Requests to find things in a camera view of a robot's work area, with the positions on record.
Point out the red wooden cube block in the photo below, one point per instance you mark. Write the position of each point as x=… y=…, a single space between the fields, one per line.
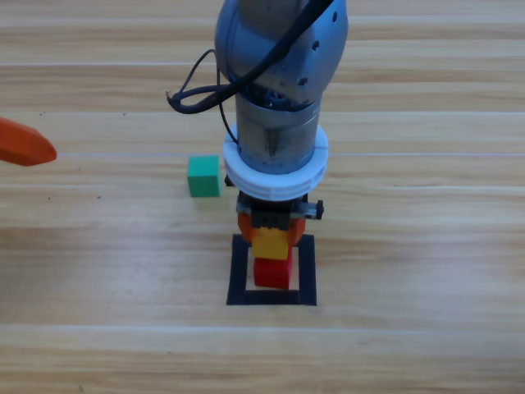
x=270 y=275

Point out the black tape square outline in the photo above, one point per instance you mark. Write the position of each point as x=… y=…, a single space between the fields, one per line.
x=237 y=275

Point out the yellow wooden cube block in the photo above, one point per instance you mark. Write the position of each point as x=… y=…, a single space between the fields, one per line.
x=268 y=246

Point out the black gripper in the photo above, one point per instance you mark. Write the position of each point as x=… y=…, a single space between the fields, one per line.
x=268 y=217

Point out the green wooden cube block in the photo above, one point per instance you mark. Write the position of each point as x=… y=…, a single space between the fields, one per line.
x=204 y=180

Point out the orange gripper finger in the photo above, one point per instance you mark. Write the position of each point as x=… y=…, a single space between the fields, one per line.
x=24 y=145

